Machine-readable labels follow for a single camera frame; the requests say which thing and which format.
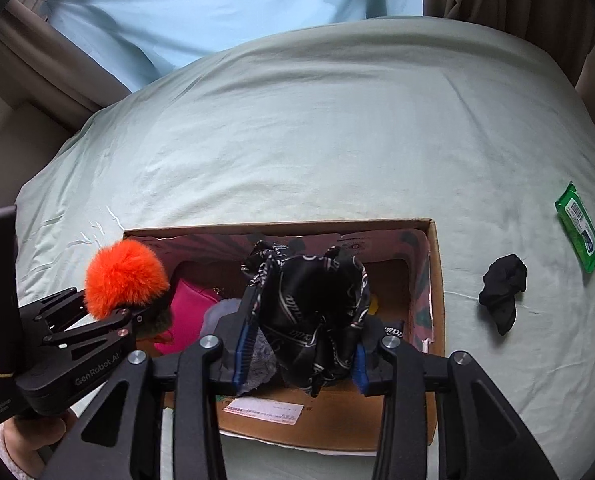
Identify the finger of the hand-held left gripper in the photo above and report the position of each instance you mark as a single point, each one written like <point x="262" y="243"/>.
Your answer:
<point x="99" y="332"/>
<point x="47" y="307"/>

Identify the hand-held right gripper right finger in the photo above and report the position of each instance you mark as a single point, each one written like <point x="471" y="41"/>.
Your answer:
<point x="427" y="410"/>

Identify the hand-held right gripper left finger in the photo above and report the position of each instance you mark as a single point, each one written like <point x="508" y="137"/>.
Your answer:
<point x="197" y="400"/>

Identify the olive green pompom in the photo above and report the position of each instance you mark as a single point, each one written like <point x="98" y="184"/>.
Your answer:
<point x="155" y="320"/>

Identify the orange fluffy pompom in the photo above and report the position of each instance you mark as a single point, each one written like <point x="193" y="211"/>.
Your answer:
<point x="125" y="280"/>

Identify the blue-grey sock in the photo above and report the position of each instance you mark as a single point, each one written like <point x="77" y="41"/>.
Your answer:
<point x="265" y="360"/>

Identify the pink zip pouch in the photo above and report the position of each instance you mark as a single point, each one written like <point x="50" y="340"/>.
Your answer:
<point x="190" y="310"/>

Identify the cardboard box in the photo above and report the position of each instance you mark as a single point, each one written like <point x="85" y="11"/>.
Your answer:
<point x="327" y="415"/>

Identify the black white-print satin scrunchie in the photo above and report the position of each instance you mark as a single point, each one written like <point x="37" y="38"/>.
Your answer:
<point x="317" y="320"/>

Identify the person's left forearm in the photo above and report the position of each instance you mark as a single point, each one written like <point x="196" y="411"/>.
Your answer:
<point x="2" y="452"/>

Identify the person's left hand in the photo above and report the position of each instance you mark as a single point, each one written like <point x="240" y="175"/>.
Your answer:
<point x="34" y="432"/>

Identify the plain black scrunchie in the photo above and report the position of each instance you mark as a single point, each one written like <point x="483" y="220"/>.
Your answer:
<point x="502" y="292"/>

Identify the green wet wipes pack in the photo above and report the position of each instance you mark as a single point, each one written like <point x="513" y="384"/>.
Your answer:
<point x="579" y="230"/>

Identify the beige curtain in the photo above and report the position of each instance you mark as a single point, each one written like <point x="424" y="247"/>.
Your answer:
<point x="502" y="0"/>
<point x="52" y="55"/>

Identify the light blue hanging cloth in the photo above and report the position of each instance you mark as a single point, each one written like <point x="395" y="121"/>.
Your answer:
<point x="217" y="5"/>

